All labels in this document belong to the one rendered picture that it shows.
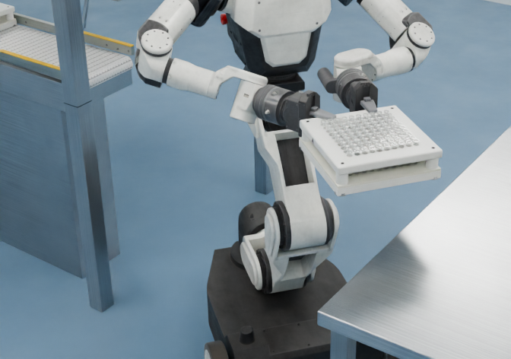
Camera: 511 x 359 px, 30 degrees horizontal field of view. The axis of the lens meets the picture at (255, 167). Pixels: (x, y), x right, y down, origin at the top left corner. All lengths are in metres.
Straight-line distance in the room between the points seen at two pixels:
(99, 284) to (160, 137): 1.33
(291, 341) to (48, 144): 1.09
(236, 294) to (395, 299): 1.22
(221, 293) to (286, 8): 1.01
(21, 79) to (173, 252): 0.90
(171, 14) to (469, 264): 0.98
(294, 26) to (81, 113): 0.77
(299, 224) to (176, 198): 1.40
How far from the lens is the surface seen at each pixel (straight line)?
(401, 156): 2.08
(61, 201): 3.41
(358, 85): 2.30
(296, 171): 2.72
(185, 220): 3.82
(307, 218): 2.64
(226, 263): 3.25
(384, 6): 2.66
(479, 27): 5.83
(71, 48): 2.89
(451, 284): 2.01
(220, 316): 3.02
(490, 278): 2.04
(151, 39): 2.37
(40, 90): 3.17
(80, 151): 3.04
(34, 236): 3.64
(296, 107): 2.25
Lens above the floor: 2.01
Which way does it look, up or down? 29 degrees down
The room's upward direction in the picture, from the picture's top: 1 degrees counter-clockwise
